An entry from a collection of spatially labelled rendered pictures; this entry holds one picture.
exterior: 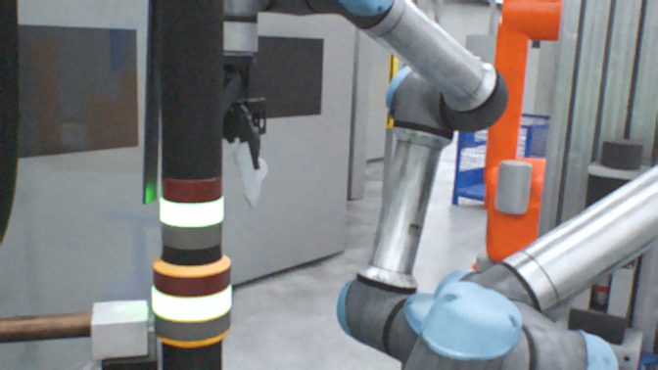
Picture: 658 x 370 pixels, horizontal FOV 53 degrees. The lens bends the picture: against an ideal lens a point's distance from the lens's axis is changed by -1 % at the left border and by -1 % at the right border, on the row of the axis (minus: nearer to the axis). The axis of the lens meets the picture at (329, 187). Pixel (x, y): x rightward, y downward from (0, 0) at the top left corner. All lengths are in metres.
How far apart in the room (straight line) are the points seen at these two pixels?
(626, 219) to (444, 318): 0.30
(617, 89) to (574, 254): 0.47
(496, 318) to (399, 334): 0.63
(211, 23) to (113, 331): 0.17
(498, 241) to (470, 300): 3.74
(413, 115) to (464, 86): 0.17
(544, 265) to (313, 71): 4.18
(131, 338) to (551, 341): 0.38
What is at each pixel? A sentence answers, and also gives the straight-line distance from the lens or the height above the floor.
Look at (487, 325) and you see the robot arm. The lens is 0.56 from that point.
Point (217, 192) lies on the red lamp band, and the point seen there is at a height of 1.62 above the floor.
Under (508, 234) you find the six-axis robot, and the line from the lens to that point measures 4.29.
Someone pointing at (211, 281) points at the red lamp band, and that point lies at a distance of 0.37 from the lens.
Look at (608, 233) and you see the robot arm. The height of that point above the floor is 1.51.
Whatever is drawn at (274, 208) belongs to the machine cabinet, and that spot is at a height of 0.53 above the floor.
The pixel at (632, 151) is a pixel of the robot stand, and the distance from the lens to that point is 1.11.
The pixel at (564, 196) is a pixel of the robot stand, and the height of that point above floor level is 1.46.
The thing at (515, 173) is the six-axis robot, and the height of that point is 0.98.
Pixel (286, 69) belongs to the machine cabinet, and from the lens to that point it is 4.65.
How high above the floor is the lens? 1.70
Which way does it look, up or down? 12 degrees down
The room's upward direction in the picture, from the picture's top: 2 degrees clockwise
